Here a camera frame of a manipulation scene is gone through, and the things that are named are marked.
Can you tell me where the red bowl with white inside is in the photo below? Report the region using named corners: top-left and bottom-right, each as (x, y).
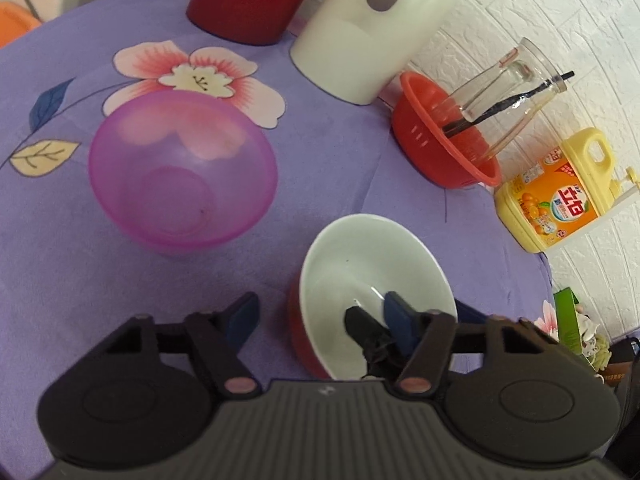
top-left (287, 214), bottom-right (458, 382)

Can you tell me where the purple floral tablecloth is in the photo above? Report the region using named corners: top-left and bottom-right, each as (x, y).
top-left (0, 0), bottom-right (557, 480)

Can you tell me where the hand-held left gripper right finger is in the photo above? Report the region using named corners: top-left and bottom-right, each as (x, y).
top-left (384, 291), bottom-right (562, 396)

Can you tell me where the white thermos jug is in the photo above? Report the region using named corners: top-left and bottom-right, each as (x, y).
top-left (290, 0), bottom-right (482, 106)

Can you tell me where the yellow dish soap bottle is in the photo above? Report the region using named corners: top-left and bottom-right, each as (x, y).
top-left (494, 127), bottom-right (640, 254)

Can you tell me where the purple plastic bowl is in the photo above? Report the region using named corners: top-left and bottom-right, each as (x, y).
top-left (88, 90), bottom-right (279, 257)

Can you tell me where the clear glass pitcher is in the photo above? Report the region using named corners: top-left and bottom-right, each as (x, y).
top-left (440, 37), bottom-right (569, 172)

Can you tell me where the orange plastic stool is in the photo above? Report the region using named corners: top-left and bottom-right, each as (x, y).
top-left (0, 2), bottom-right (42, 49)

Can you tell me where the red plastic colander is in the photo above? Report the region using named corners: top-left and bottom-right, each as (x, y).
top-left (391, 71), bottom-right (503, 190)

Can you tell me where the green box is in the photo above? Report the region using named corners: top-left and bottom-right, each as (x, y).
top-left (552, 287), bottom-right (584, 359)

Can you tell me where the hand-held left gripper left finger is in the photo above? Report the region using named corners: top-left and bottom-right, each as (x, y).
top-left (105, 291), bottom-right (262, 399)

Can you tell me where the black stirring stick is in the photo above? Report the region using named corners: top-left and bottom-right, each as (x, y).
top-left (442, 71), bottom-right (576, 137)

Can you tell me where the red thermos jug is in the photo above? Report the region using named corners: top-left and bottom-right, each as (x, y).
top-left (186, 0), bottom-right (332, 44)

